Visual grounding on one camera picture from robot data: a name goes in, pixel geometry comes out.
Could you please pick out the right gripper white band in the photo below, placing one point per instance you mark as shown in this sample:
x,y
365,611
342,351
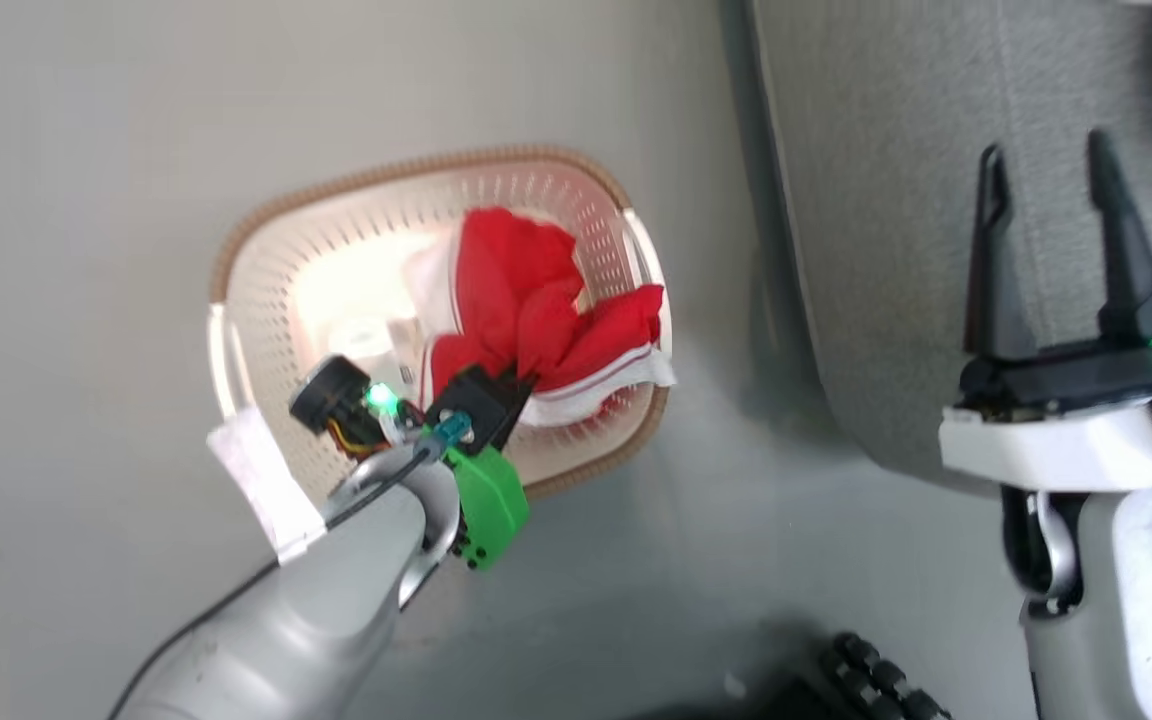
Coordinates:
x,y
1076,410

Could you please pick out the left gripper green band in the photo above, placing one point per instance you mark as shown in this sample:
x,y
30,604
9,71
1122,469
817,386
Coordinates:
x,y
486,500

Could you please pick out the red and white garment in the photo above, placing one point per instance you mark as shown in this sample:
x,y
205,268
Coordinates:
x,y
516,290

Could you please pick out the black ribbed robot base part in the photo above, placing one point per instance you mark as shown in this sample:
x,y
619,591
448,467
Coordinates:
x,y
856,680

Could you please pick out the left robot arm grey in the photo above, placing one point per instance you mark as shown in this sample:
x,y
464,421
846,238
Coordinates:
x,y
316,610

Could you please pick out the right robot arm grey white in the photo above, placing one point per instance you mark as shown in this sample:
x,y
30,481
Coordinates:
x,y
1126,600

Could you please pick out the grey fabric sofa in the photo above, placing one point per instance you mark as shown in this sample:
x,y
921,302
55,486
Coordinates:
x,y
886,200

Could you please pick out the pink perforated laundry basket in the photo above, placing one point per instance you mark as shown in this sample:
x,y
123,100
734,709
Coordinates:
x,y
286,280

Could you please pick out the white paper label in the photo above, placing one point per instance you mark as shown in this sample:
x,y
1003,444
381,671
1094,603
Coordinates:
x,y
261,480

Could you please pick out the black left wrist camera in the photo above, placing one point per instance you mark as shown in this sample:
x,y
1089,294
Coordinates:
x,y
334,400

